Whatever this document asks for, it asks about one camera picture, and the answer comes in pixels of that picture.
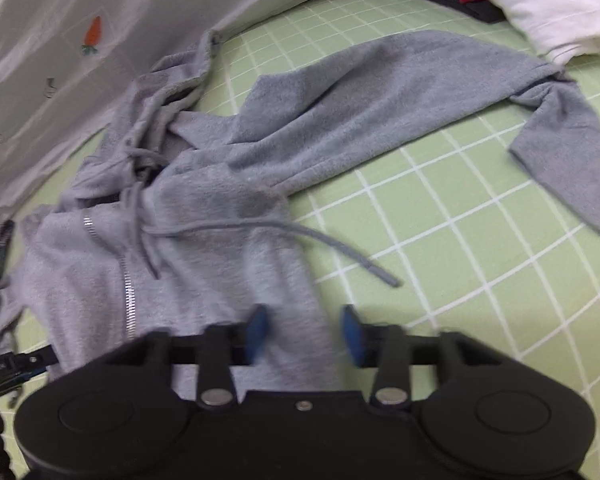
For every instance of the white carrot print quilt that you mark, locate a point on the white carrot print quilt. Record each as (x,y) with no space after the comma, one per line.
(55,85)

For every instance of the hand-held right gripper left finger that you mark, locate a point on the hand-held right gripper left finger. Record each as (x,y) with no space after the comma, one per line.
(257,331)

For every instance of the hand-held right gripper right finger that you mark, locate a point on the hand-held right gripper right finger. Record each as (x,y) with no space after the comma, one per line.
(352,331)

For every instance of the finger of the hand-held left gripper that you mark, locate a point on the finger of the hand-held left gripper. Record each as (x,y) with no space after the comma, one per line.
(15,362)

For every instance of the white folded garment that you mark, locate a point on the white folded garment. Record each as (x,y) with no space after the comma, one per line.
(560,15)

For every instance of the green checked bed sheet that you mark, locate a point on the green checked bed sheet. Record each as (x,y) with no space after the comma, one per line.
(480,260)

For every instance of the grey zip hoodie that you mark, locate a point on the grey zip hoodie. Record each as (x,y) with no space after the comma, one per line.
(330,110)

